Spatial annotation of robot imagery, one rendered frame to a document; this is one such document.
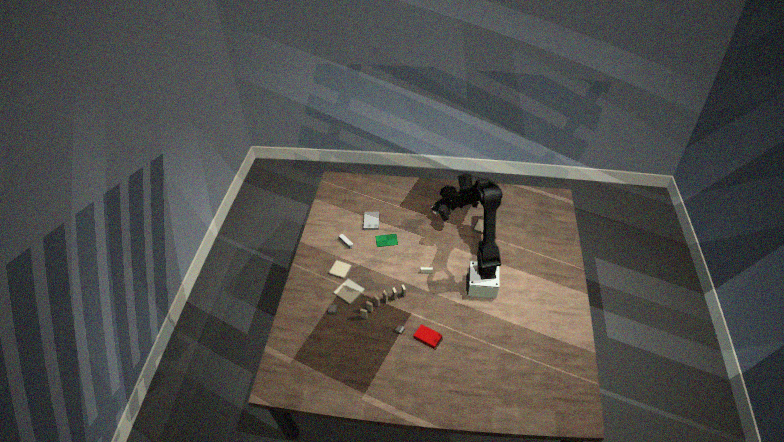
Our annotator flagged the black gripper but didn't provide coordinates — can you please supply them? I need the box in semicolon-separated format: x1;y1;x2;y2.
431;186;464;221

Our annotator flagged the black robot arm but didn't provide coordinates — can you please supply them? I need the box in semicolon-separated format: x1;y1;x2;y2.
440;173;502;279

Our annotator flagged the red rectangular block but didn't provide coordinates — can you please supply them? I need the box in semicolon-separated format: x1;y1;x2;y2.
414;324;442;349

